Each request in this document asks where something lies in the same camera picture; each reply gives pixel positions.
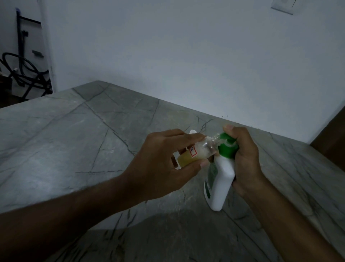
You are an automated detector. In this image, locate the brown wooden door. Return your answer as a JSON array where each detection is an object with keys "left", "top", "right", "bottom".
[{"left": 310, "top": 105, "right": 345, "bottom": 172}]

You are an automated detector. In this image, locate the small clear bottle red label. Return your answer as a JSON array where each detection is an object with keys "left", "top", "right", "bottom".
[{"left": 176, "top": 136, "right": 219, "bottom": 168}]

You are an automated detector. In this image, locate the white wall switch plate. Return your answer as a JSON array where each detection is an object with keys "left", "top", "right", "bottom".
[{"left": 271, "top": 0, "right": 297, "bottom": 15}]

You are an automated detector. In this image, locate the person's left forearm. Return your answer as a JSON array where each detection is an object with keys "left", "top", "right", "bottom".
[{"left": 0, "top": 175, "right": 141, "bottom": 262}]

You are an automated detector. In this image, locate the black coiled hose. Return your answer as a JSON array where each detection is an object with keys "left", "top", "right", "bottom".
[{"left": 0, "top": 53, "right": 53, "bottom": 99}]

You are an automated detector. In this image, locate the person's right forearm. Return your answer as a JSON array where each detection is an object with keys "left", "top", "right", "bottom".
[{"left": 242, "top": 178, "right": 343, "bottom": 262}]

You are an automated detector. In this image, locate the person's right hand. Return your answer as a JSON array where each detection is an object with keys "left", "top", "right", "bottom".
[{"left": 223, "top": 125, "right": 266, "bottom": 199}]

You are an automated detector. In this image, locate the person's left hand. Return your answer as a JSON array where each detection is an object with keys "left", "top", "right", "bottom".
[{"left": 121, "top": 128, "right": 210, "bottom": 205}]

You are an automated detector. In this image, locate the large white bottle green pump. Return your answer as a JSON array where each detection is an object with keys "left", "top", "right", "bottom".
[{"left": 204, "top": 132, "right": 240, "bottom": 212}]

